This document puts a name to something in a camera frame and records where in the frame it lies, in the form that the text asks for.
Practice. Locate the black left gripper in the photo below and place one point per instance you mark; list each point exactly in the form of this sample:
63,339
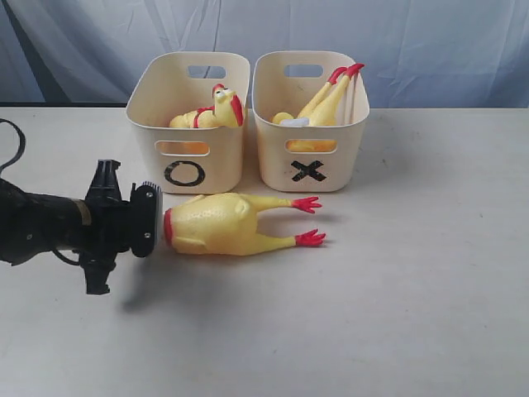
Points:
107,235

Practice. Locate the cream bin marked circle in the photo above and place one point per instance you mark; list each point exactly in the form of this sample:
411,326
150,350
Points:
188,160

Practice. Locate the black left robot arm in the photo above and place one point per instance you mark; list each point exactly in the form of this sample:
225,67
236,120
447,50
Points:
32,224

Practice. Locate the blue-grey backdrop curtain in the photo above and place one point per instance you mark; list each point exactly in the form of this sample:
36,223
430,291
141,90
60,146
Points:
417,54

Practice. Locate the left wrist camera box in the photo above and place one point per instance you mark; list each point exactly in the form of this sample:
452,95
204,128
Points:
146,204

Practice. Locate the cream bin marked cross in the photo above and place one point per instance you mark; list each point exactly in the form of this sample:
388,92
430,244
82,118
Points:
285,81

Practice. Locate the large rubber chicken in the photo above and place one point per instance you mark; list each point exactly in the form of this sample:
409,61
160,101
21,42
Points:
226,111

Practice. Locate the rubber chicken with white tape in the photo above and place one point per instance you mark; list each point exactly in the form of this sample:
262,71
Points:
287,120

